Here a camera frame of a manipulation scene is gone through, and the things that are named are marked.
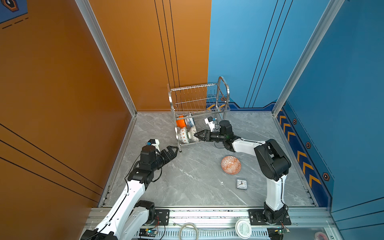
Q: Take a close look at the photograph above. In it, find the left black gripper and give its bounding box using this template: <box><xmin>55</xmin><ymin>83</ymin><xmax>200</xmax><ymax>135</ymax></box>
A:
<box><xmin>150</xmin><ymin>146</ymin><xmax>178</xmax><ymax>173</ymax></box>

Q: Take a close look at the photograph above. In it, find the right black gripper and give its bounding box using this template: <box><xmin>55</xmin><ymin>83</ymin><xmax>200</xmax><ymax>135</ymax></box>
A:
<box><xmin>194</xmin><ymin>131</ymin><xmax>227</xmax><ymax>144</ymax></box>

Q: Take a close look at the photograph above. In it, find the white black lattice bowl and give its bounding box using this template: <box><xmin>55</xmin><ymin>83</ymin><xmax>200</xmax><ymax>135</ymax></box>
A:
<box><xmin>188</xmin><ymin>126</ymin><xmax>200</xmax><ymax>143</ymax></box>

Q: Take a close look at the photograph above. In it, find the blue white floral bowl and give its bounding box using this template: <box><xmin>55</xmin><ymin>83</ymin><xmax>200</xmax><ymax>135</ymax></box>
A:
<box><xmin>186</xmin><ymin>118</ymin><xmax>195</xmax><ymax>128</ymax></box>

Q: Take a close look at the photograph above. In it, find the green patterned bowl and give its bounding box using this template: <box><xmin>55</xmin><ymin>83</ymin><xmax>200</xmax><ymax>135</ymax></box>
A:
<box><xmin>178</xmin><ymin>127</ymin><xmax>190</xmax><ymax>144</ymax></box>

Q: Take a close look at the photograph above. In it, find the orange bowl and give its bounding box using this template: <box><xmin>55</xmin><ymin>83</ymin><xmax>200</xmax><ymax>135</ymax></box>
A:
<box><xmin>176</xmin><ymin>116</ymin><xmax>187</xmax><ymax>129</ymax></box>

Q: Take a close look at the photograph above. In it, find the silver wire dish rack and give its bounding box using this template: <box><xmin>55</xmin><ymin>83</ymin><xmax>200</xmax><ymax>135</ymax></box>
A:
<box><xmin>167</xmin><ymin>77</ymin><xmax>230</xmax><ymax>147</ymax></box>

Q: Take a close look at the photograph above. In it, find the red patterned bowl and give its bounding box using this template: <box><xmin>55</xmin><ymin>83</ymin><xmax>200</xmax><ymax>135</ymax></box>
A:
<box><xmin>221</xmin><ymin>156</ymin><xmax>242</xmax><ymax>175</ymax></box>

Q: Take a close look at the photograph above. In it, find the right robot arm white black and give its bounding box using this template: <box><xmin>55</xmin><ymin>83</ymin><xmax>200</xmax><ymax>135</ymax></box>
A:
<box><xmin>194</xmin><ymin>120</ymin><xmax>292</xmax><ymax>225</ymax></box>

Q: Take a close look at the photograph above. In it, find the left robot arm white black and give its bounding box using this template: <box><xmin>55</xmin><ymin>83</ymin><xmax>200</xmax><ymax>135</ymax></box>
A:
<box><xmin>81</xmin><ymin>142</ymin><xmax>179</xmax><ymax>240</ymax></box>

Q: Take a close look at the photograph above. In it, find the small square clock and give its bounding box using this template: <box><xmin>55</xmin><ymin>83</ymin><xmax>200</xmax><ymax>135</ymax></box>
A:
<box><xmin>236</xmin><ymin>178</ymin><xmax>248</xmax><ymax>190</ymax></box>

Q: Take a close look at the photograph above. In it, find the green circuit board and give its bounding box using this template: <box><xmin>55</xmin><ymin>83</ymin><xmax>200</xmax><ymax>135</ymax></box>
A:
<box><xmin>138</xmin><ymin>229</ymin><xmax>159</xmax><ymax>240</ymax></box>

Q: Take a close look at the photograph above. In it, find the right circuit board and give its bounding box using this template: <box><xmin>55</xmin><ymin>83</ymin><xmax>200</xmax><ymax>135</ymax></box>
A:
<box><xmin>275</xmin><ymin>226</ymin><xmax>290</xmax><ymax>235</ymax></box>

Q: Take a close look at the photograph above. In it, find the pink round object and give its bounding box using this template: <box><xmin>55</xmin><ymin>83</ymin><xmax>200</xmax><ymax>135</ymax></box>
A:
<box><xmin>314</xmin><ymin>232</ymin><xmax>329</xmax><ymax>240</ymax></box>

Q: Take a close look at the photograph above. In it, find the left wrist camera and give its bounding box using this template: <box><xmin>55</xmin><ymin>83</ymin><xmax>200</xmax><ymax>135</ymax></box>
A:
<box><xmin>147</xmin><ymin>139</ymin><xmax>160</xmax><ymax>151</ymax></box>

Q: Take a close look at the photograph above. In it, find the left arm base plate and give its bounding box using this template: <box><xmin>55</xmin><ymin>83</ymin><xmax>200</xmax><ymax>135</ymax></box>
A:
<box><xmin>145</xmin><ymin>209</ymin><xmax>170</xmax><ymax>226</ymax></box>

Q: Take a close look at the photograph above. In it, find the coiled white cable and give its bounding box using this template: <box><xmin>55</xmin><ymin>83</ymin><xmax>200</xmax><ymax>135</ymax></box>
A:
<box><xmin>178</xmin><ymin>222</ymin><xmax>199</xmax><ymax>240</ymax></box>

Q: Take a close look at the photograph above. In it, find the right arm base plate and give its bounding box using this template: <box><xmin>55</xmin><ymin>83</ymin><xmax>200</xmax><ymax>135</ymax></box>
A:
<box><xmin>248</xmin><ymin>209</ymin><xmax>292</xmax><ymax>226</ymax></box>

